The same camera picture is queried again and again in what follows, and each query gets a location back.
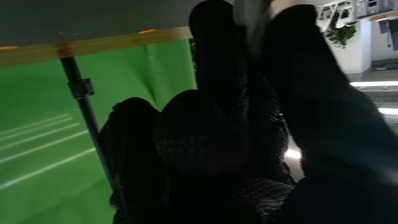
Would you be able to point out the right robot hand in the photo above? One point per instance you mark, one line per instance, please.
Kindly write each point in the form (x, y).
(224, 150)

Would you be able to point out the black stand pole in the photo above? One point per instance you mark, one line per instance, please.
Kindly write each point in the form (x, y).
(81, 106)

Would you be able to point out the green plant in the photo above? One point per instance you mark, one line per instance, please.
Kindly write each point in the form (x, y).
(339, 35)

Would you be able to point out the dark mat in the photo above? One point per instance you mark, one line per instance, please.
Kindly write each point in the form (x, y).
(88, 16)

